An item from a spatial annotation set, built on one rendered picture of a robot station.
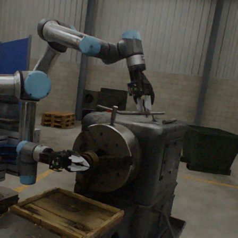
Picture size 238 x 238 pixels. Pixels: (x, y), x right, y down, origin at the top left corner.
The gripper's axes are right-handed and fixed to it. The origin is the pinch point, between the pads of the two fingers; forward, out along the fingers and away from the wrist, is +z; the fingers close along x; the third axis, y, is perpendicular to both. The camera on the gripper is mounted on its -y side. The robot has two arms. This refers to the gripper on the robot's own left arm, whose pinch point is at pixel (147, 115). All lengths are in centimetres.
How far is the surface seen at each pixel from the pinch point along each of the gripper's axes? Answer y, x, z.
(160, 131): -12.5, 0.1, 8.0
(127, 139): 2.7, -10.0, 8.8
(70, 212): 24, -31, 34
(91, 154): 14.9, -21.5, 12.2
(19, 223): 56, -24, 27
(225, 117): -1026, -72, 7
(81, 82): -843, -571, -242
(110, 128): 4.9, -16.1, 2.9
